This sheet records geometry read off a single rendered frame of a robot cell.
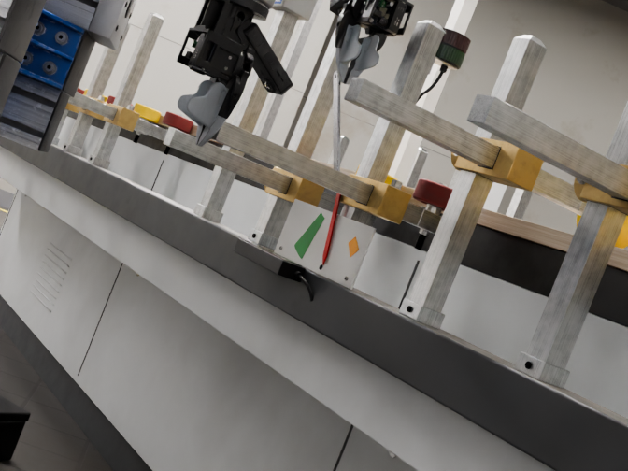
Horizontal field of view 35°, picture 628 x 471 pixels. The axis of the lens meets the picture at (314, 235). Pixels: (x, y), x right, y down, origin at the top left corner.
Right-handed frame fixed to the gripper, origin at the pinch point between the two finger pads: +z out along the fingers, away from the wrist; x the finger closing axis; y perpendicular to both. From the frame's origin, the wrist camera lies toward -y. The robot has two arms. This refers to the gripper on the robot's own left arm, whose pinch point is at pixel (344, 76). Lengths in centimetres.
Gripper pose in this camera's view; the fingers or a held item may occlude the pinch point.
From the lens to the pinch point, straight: 167.4
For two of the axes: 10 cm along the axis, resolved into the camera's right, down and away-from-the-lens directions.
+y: 4.9, 1.7, -8.6
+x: 8.0, 3.0, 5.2
